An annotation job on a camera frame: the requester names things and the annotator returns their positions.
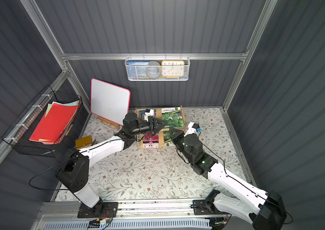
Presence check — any yellow square clock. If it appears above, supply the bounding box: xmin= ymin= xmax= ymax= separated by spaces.
xmin=161 ymin=60 xmax=185 ymax=78

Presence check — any white vented cable duct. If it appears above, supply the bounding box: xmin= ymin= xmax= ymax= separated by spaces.
xmin=39 ymin=218 xmax=212 ymax=230

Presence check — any blue box in basket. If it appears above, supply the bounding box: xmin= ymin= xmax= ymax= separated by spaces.
xmin=126 ymin=60 xmax=150 ymax=81

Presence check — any white wire wall basket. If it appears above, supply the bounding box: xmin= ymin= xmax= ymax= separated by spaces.
xmin=125 ymin=57 xmax=191 ymax=81

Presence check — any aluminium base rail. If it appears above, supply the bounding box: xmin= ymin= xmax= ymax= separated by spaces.
xmin=35 ymin=196 xmax=269 ymax=221

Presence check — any grey tape roll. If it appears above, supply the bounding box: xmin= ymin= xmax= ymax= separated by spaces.
xmin=145 ymin=61 xmax=161 ymax=79

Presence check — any purple flower seed bag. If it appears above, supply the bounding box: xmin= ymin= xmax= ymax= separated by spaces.
xmin=136 ymin=109 xmax=150 ymax=121

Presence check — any green gourd seed bag bottom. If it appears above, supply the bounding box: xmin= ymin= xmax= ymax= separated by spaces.
xmin=163 ymin=130 xmax=175 ymax=147

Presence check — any red paper folder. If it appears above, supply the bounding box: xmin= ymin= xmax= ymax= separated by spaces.
xmin=29 ymin=100 xmax=80 ymax=144

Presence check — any yellow sponge block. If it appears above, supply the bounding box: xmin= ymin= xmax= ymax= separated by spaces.
xmin=75 ymin=135 xmax=93 ymax=149

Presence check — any green gourd seed bag top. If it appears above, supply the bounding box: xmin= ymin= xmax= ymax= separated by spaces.
xmin=161 ymin=107 xmax=184 ymax=128

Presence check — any green gourd seed bag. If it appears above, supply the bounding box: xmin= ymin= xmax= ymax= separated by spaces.
xmin=161 ymin=107 xmax=184 ymax=128
xmin=163 ymin=130 xmax=175 ymax=147

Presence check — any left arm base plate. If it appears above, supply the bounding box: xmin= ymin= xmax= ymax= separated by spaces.
xmin=77 ymin=201 xmax=119 ymax=219

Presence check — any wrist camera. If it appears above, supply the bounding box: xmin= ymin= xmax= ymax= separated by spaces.
xmin=185 ymin=122 xmax=201 ymax=136
xmin=143 ymin=109 xmax=155 ymax=120

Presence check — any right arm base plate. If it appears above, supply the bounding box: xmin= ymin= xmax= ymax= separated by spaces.
xmin=190 ymin=199 xmax=229 ymax=216

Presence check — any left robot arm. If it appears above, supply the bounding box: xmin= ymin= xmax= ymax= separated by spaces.
xmin=56 ymin=113 xmax=168 ymax=210

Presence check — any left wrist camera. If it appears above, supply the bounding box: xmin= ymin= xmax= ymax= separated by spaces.
xmin=143 ymin=109 xmax=155 ymax=120

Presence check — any wooden whiteboard easel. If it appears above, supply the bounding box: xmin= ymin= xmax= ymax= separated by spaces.
xmin=97 ymin=116 xmax=120 ymax=129

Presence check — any pink framed whiteboard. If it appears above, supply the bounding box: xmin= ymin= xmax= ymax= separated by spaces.
xmin=91 ymin=78 xmax=131 ymax=125

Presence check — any pink flower seed bag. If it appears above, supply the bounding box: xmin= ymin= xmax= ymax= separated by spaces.
xmin=142 ymin=133 xmax=159 ymax=149

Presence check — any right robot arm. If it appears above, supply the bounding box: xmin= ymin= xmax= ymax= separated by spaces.
xmin=169 ymin=128 xmax=288 ymax=230

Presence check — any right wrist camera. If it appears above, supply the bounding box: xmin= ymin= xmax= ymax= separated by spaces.
xmin=185 ymin=122 xmax=201 ymax=136

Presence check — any wooden two-tier shelf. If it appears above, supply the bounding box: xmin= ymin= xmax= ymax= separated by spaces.
xmin=135 ymin=106 xmax=186 ymax=149

